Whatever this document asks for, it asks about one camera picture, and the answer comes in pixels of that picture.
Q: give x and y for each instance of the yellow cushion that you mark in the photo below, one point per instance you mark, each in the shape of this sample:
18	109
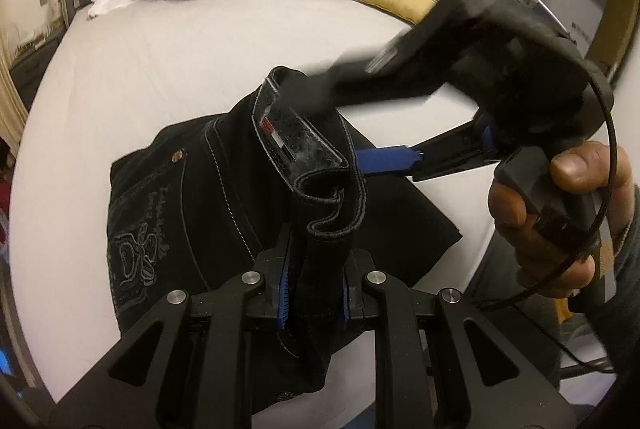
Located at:
400	4

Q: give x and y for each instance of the cream curtain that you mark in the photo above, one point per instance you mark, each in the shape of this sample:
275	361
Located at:
10	99

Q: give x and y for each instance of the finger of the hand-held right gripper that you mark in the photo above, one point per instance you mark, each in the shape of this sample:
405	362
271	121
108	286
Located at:
340	79
385	160

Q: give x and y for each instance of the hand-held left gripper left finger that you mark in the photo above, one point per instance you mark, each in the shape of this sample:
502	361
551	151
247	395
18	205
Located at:
210	334

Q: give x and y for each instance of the black denim pants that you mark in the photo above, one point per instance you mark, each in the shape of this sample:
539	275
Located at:
210	189

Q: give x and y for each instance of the grey nightstand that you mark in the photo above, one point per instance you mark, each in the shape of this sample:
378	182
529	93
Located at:
35	59

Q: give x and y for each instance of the person's right hand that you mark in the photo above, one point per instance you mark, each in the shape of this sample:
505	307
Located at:
530	244

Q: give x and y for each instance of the bed with white sheet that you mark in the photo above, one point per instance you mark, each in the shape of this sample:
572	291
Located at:
160	59

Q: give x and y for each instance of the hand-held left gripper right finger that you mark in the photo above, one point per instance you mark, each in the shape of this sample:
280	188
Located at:
425	339

